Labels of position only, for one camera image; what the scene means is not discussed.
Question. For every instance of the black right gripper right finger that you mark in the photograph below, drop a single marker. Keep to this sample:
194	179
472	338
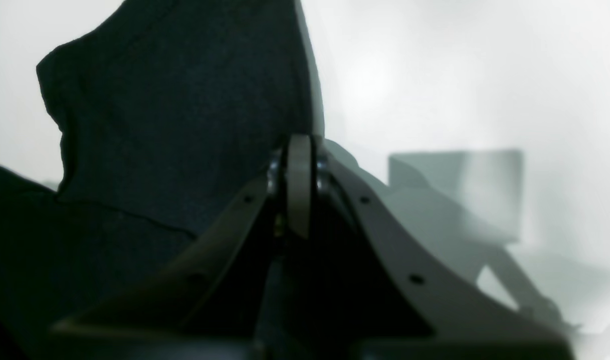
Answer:
393	299

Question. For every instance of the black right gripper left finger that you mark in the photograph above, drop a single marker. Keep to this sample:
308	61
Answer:
206	304

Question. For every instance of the black T-shirt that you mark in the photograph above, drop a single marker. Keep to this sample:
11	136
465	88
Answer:
166	110

